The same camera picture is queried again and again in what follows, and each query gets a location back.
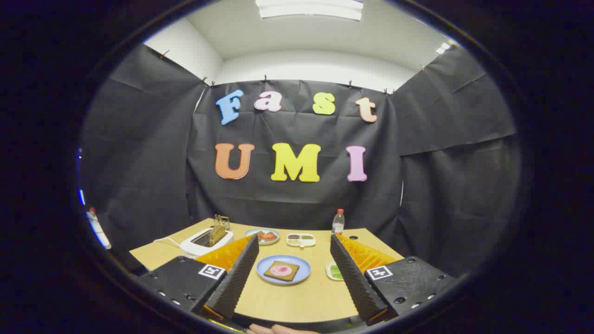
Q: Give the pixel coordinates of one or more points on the blue round plate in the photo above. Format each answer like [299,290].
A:
[263,276]

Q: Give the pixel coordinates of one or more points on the white object with red mark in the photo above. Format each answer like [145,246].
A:
[97,229]

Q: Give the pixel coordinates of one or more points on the small white square plate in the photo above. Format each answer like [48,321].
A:
[328,271]

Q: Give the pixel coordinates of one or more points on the pale green round plate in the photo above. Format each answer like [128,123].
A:
[253,231]

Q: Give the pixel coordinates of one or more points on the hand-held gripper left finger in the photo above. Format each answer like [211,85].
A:
[239,278]

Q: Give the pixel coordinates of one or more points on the brown toast on plate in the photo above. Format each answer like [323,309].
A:
[269,276]

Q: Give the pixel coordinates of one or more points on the pink ham slice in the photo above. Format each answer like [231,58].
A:
[281,270]

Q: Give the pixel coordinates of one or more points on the green lettuce leaf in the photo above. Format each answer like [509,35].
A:
[336,272]

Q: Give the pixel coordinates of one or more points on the white toaster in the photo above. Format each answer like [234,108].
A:
[192,246]

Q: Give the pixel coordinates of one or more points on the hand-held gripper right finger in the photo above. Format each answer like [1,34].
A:
[352,278]

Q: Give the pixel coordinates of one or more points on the black backdrop cloth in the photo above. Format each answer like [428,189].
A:
[297,199]

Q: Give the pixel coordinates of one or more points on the ceiling light panel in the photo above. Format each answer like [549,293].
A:
[308,9]

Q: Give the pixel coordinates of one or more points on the red tomato slice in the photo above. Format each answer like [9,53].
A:
[269,236]

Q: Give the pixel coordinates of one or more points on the brown bread slice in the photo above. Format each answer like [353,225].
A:
[216,235]

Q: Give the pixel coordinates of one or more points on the clear bottle with red cap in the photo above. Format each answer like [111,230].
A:
[338,225]

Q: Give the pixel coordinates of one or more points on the metal mesh utensil holder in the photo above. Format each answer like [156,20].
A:
[222,224]

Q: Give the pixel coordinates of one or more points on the white divided tray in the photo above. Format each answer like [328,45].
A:
[300,244]

